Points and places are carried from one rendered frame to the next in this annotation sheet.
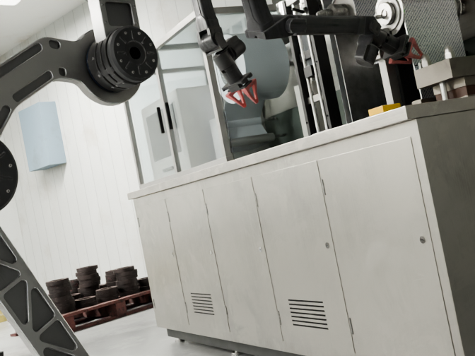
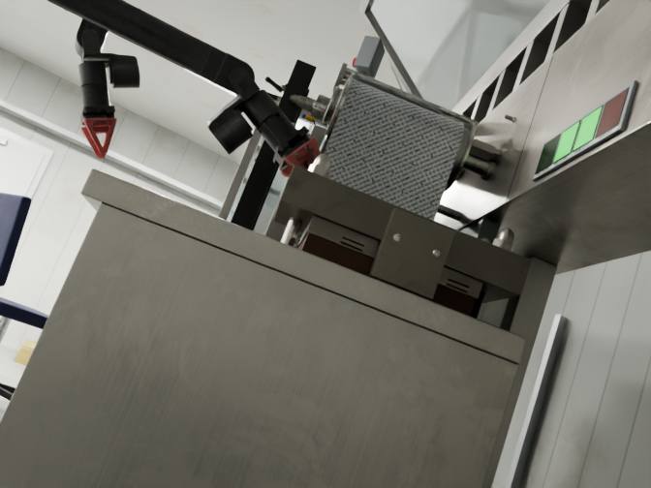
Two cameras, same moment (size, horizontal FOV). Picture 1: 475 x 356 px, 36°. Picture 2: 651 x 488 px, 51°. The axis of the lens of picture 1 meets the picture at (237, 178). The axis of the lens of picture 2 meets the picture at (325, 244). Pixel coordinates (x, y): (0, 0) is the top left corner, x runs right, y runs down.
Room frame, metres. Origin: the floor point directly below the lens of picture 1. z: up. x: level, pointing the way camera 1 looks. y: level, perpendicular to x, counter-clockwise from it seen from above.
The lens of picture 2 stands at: (1.29, -1.16, 0.73)
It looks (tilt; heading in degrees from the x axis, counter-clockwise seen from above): 12 degrees up; 23
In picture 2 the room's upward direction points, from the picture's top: 21 degrees clockwise
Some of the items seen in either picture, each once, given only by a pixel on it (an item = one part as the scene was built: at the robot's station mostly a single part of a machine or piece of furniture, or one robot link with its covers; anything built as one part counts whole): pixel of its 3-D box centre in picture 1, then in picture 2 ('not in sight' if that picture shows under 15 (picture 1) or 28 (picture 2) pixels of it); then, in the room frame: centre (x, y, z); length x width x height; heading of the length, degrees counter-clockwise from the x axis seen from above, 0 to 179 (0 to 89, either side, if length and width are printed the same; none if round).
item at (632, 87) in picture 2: not in sight; (578, 137); (2.22, -1.07, 1.18); 0.25 x 0.01 x 0.07; 27
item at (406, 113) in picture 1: (281, 158); (264, 319); (3.27, -0.21, 0.88); 2.52 x 0.66 x 0.04; 27
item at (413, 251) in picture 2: not in sight; (412, 254); (2.26, -0.89, 0.96); 0.10 x 0.03 x 0.11; 117
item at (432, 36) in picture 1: (437, 45); (379, 186); (2.42, -0.74, 1.11); 0.23 x 0.01 x 0.18; 117
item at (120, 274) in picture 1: (91, 292); not in sight; (6.11, 1.39, 0.22); 1.19 x 0.82 x 0.43; 133
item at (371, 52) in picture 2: not in sight; (367, 57); (2.93, -0.38, 1.66); 0.07 x 0.07 x 0.10; 2
